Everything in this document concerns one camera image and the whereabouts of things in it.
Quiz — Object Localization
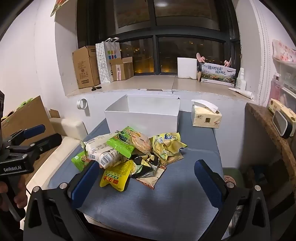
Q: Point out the large cardboard box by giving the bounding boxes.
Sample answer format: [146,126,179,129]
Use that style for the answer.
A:
[72,46,100,89]

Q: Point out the green snack bag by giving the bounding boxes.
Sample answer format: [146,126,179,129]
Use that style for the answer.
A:
[106,126,135,159]

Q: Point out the black yellow snack packet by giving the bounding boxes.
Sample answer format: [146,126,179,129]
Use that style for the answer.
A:
[130,154,159,179]

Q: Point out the printed landscape box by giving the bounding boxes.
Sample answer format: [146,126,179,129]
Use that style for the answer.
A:
[201,63,236,87]

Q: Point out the white storage box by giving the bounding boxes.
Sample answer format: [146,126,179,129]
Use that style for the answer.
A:
[104,94,181,137]

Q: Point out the white barcode snack bag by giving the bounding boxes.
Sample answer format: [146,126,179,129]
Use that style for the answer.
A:
[81,133,127,169]

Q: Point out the white foam box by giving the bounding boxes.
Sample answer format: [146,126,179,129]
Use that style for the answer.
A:
[177,57,198,80]

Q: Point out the white bottle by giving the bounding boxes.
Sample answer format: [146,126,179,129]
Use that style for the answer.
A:
[235,68,246,90]

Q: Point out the black glasses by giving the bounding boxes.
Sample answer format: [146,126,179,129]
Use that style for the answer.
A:
[91,86,102,91]

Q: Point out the plastic drawer organizer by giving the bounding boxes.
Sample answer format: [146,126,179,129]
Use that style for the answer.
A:
[269,39,295,112]

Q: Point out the white black small appliance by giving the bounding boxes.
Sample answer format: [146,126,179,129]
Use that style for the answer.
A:
[273,110,292,139]

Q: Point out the small green snack packet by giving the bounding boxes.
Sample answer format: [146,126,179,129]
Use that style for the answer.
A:
[71,151,91,172]

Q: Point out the white colourful shopping bag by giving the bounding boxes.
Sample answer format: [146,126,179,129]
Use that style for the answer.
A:
[104,37,121,82]

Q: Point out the tissue box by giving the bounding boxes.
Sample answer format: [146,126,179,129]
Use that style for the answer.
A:
[191,99,222,128]

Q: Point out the yellow snack bag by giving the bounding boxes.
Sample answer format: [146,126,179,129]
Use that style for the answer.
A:
[152,133,187,161]

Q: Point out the brown beige snack packet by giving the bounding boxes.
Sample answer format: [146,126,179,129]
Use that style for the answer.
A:
[136,166,167,190]

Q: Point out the white dotted paper bag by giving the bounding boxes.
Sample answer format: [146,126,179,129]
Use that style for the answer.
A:
[95,42,111,84]

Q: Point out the yellow snack pouch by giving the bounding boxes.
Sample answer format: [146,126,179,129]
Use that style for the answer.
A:
[99,160,134,192]

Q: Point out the cream sofa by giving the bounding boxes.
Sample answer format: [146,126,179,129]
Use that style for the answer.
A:
[23,117,88,193]

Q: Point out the white tape roll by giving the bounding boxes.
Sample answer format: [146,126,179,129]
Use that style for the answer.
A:
[76,98,88,110]

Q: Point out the small open cardboard box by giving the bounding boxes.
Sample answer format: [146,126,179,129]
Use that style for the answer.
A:
[109,57,134,81]

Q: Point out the round cracker pack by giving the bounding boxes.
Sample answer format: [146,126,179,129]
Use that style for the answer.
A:
[131,132,152,154]

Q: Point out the yellow green tea box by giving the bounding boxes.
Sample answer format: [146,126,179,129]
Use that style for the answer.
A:
[268,98,295,137]

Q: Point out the flat cardboard piece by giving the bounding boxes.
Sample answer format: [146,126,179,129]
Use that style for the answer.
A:
[1,96,56,146]

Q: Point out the blue grey table mat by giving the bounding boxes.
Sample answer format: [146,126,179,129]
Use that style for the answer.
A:
[47,110,224,235]

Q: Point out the person's left hand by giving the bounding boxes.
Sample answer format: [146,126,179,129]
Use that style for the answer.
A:
[0,177,28,212]

